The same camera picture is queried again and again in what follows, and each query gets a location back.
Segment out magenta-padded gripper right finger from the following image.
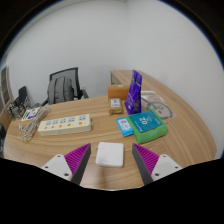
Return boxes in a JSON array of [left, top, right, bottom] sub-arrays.
[[131, 143, 183, 186]]

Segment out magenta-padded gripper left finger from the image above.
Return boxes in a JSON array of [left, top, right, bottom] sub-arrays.
[[40, 143, 92, 185]]

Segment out white charger block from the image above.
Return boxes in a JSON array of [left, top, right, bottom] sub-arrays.
[[94, 141, 125, 168]]

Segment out green cloth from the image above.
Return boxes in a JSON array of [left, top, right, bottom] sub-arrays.
[[125, 109, 169, 145]]

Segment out cream power strip orange buttons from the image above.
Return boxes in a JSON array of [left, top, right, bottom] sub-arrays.
[[37, 113, 94, 137]]

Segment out teal flat packet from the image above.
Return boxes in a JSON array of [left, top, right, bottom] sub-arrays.
[[128, 109, 164, 134]]

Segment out blue wipes packet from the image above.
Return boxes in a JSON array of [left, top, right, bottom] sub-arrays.
[[115, 116, 135, 138]]

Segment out stack of cardboard boxes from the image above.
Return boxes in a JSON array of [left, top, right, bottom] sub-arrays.
[[6, 99, 26, 119]]

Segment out grey backpack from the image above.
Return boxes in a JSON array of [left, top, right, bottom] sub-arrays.
[[47, 76, 75, 105]]

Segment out purple standing pouch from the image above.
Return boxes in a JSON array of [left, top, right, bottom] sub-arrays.
[[124, 69, 143, 115]]

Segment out black visitor chair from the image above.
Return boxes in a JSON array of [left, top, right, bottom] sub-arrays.
[[17, 85, 33, 109]]

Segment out brown cardboard box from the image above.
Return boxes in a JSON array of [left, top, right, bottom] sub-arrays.
[[107, 84, 130, 101]]

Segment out black mesh office chair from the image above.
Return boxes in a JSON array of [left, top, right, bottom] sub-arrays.
[[41, 67, 90, 107]]

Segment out wooden side cabinet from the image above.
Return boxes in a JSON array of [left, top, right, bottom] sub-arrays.
[[110, 69, 133, 86]]

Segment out white coiled power cable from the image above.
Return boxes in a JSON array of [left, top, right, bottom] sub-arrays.
[[17, 105, 52, 142]]

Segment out clear plastic bag with ring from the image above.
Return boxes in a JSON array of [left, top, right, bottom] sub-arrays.
[[140, 90, 175, 120]]

